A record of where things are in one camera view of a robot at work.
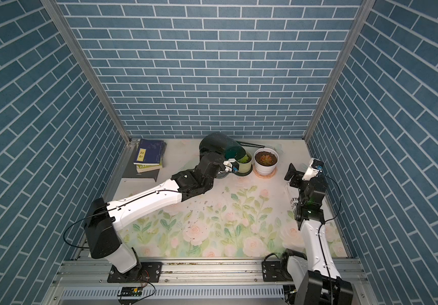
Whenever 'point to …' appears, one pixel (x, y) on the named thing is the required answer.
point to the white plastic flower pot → (262, 169)
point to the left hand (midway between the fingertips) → (213, 151)
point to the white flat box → (292, 191)
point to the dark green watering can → (221, 143)
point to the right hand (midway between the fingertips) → (303, 167)
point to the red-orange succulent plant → (266, 159)
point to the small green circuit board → (131, 291)
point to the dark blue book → (150, 152)
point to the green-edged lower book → (146, 168)
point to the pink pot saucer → (265, 176)
